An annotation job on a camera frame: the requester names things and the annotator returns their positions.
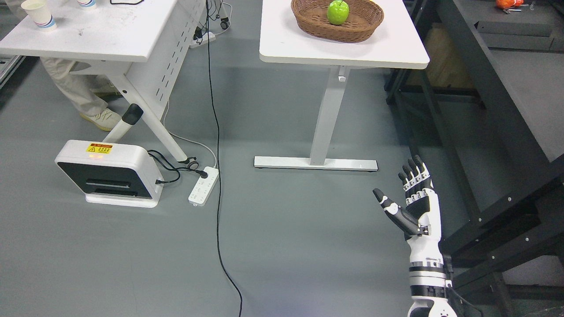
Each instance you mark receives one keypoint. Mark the paper cup blue stripe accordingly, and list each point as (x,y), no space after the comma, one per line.
(40,14)

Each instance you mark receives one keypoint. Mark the white black floor device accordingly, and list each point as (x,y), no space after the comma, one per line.
(112,173)

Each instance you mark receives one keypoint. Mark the white power strip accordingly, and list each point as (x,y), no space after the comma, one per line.
(203,40)
(204,186)

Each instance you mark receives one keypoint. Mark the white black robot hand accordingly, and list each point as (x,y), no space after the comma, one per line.
(421,215)

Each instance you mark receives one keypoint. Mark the person leg beige trousers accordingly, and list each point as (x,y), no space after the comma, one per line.
(85,92)

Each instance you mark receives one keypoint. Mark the far white power strip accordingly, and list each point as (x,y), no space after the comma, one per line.
(203,40)

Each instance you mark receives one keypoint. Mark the white folding table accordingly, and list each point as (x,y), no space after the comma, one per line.
(140,48)

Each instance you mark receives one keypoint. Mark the brown wicker basket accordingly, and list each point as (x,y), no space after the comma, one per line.
(347,21)

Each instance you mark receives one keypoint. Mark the green apple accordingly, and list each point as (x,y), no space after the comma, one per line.
(338,12)

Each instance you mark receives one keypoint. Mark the orange fruit on shelf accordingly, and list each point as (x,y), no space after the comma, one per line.
(507,4)

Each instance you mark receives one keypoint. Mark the white standing desk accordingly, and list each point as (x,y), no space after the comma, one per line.
(394,44)

